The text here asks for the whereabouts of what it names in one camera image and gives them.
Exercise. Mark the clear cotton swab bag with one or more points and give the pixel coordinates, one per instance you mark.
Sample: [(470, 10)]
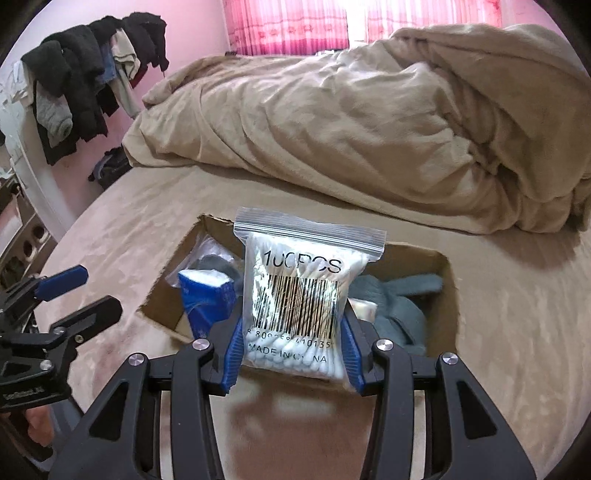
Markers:
[(295, 295)]

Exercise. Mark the row of hanging clothes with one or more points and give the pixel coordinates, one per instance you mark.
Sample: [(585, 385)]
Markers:
[(78, 83)]

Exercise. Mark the beige duvet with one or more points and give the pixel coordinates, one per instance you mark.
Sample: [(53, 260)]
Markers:
[(346, 129)]

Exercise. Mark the person's left hand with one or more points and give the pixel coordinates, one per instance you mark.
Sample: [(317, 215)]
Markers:
[(39, 424)]

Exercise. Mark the blue tissue packet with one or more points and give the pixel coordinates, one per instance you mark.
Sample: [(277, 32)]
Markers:
[(203, 304)]

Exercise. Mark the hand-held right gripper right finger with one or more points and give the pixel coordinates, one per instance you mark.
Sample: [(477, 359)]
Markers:
[(354, 355)]

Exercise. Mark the white shoe rack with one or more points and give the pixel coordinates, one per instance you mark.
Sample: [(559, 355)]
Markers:
[(23, 184)]

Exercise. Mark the cardboard box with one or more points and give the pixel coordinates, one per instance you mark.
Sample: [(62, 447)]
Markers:
[(159, 304)]

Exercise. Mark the pink curtain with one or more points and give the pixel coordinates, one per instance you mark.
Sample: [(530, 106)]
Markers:
[(429, 18), (286, 27)]

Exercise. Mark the clear snack bag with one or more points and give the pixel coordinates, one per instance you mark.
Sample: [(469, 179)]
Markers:
[(203, 244)]

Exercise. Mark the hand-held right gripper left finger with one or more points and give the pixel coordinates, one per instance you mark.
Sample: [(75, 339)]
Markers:
[(232, 355)]

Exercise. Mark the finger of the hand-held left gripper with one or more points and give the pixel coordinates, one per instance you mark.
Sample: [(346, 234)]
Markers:
[(62, 281), (87, 316)]

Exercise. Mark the grey socks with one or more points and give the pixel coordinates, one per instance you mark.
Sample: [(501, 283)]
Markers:
[(401, 309)]

